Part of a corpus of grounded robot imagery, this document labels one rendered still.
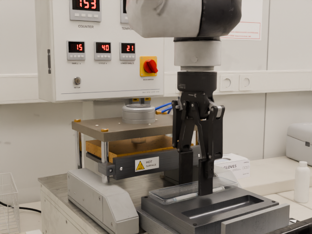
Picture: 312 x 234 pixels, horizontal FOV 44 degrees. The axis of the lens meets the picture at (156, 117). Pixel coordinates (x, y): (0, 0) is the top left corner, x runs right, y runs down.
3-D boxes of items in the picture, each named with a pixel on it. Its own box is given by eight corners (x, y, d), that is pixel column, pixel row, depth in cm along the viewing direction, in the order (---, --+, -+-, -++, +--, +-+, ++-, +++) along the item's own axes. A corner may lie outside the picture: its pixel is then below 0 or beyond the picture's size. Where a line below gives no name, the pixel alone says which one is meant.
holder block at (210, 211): (140, 209, 75) (140, 196, 74) (218, 190, 85) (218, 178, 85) (194, 242, 61) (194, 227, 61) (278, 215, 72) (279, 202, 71)
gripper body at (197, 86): (167, 69, 74) (167, 117, 76) (195, 71, 67) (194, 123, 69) (198, 69, 78) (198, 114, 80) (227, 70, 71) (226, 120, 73)
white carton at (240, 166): (185, 177, 153) (185, 159, 152) (230, 169, 164) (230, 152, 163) (203, 185, 143) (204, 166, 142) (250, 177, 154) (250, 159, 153)
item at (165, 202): (164, 212, 69) (164, 200, 69) (147, 202, 74) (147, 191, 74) (238, 193, 79) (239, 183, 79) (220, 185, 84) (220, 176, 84)
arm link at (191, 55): (193, 39, 66) (192, 71, 67) (245, 41, 73) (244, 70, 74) (154, 42, 77) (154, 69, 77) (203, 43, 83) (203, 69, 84)
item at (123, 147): (85, 156, 96) (84, 118, 94) (159, 146, 108) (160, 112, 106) (117, 173, 81) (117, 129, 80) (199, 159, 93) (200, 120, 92)
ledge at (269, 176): (161, 183, 161) (161, 172, 160) (310, 160, 196) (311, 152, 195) (199, 207, 134) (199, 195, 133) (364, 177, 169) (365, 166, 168)
